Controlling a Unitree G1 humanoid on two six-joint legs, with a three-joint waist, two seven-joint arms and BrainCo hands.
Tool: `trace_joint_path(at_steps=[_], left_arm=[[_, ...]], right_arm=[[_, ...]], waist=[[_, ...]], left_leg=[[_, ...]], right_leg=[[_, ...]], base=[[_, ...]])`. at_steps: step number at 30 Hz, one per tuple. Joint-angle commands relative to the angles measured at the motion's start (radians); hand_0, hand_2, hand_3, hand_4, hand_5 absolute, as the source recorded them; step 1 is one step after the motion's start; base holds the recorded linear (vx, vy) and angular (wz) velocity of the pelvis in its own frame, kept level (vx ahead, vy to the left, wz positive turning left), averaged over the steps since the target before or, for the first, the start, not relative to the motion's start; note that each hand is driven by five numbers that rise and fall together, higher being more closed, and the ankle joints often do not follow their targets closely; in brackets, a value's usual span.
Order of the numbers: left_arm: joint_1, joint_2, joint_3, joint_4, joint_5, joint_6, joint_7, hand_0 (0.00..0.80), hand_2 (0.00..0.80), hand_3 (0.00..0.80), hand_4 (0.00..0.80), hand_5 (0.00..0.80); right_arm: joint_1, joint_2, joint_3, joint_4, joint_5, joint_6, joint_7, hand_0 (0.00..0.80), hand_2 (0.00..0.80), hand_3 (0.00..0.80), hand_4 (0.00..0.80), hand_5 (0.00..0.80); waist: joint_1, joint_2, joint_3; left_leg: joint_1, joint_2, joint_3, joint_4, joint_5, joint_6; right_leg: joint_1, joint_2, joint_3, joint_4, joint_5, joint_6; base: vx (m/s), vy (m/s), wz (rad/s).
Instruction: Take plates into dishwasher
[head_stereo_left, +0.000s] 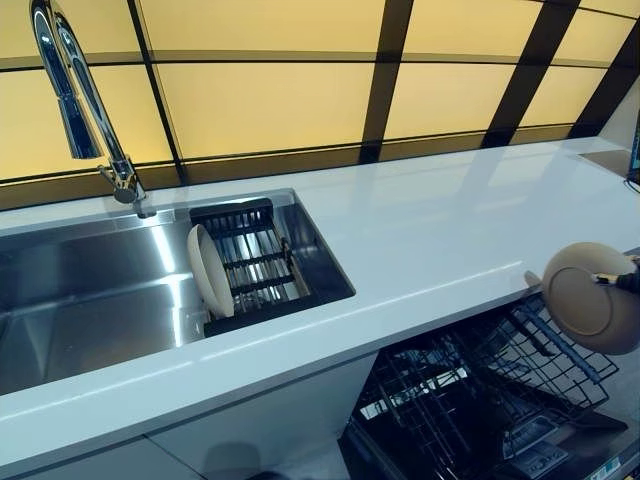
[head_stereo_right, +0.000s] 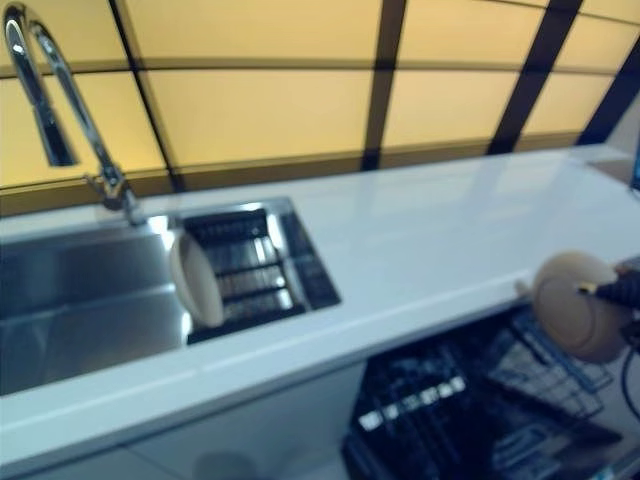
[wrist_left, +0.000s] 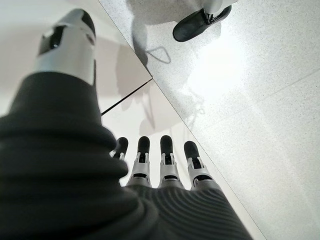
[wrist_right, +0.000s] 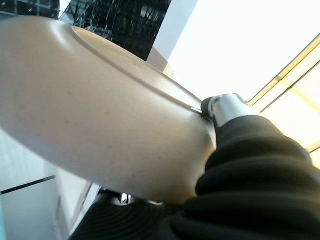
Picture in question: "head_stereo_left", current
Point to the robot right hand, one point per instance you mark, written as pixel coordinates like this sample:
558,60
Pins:
627,280

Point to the cream ceramic plate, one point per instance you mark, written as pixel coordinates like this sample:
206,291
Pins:
212,275
580,305

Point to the black dish drying rack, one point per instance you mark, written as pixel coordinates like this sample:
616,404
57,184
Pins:
260,280

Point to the white cabinet door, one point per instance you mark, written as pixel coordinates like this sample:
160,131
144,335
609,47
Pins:
260,415
75,462

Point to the stainless steel sink basin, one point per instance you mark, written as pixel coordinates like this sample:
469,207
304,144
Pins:
100,280

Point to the chrome gooseneck kitchen faucet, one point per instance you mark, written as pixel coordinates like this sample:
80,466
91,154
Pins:
107,130

